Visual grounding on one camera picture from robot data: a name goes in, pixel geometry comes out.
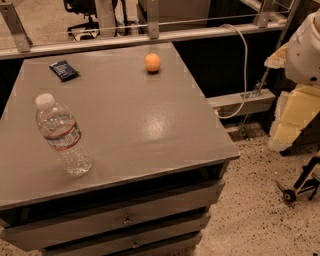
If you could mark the metal railing frame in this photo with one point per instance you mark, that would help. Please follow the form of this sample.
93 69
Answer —
222 42

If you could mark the orange fruit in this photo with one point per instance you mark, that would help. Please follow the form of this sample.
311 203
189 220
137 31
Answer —
152 62

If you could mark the grey drawer cabinet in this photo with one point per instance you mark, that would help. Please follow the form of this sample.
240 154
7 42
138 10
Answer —
159 153

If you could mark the clear plastic water bottle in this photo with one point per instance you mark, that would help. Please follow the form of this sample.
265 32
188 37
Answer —
61 131

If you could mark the dark blue snack packet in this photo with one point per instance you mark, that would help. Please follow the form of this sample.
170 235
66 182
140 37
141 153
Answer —
64 70

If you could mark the black wheeled cart base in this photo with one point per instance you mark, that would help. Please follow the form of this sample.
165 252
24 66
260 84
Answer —
308 181

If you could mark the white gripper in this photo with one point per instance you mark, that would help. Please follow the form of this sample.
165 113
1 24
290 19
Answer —
305 55

